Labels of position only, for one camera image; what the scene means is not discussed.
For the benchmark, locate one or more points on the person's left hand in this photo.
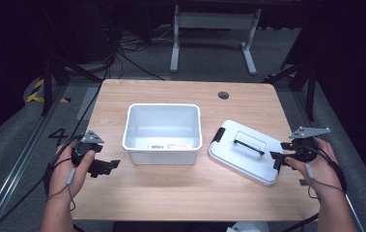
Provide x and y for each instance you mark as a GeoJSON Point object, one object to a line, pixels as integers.
{"type": "Point", "coordinates": [62, 174]}

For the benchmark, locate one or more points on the white plastic storage box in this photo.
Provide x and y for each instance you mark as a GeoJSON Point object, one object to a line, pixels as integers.
{"type": "Point", "coordinates": [163, 129]}

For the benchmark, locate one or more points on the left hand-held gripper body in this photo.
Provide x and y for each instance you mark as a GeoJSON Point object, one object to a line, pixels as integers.
{"type": "Point", "coordinates": [91, 138]}

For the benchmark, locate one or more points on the aluminium floor rail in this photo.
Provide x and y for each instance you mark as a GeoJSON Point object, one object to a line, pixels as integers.
{"type": "Point", "coordinates": [19, 158]}
{"type": "Point", "coordinates": [355, 214]}

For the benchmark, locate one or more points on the black tripod stand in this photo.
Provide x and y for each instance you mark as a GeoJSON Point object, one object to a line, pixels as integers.
{"type": "Point", "coordinates": [311, 87]}
{"type": "Point", "coordinates": [47, 87]}

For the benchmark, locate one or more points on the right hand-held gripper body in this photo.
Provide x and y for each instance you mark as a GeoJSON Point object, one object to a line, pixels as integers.
{"type": "Point", "coordinates": [306, 149]}

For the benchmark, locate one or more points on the grey metal table frame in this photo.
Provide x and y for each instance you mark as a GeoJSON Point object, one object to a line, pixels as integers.
{"type": "Point", "coordinates": [216, 20]}

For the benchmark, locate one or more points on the person's right hand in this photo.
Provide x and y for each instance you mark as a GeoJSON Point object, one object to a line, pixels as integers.
{"type": "Point", "coordinates": [323, 170]}

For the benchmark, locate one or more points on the dark curtain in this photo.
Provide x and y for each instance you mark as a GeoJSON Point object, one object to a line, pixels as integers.
{"type": "Point", "coordinates": [354, 80]}

